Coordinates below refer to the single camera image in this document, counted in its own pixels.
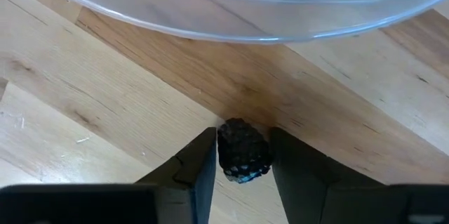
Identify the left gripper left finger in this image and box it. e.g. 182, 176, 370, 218
0, 127, 217, 224

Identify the clear plastic tupperware container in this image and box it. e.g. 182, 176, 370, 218
21, 0, 449, 46

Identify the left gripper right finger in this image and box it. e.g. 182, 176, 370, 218
269, 126, 449, 224

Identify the toy blackberry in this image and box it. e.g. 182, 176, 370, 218
216, 117, 275, 185

